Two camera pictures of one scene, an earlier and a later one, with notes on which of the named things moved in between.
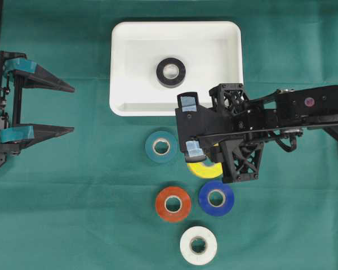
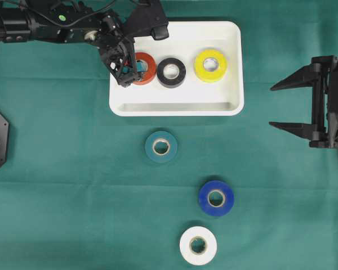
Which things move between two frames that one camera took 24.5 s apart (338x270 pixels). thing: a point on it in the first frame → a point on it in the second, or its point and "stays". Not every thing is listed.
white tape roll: [201, 258] stays
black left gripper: [10, 113] → [118, 48]
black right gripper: [240, 122] → [329, 76]
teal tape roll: [156, 137] stays
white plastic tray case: [211, 51] stays
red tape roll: [185, 207] → [147, 76]
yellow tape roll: [205, 171] → [210, 76]
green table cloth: [114, 194] stays
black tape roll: [168, 82] stays
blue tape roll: [225, 189] stays
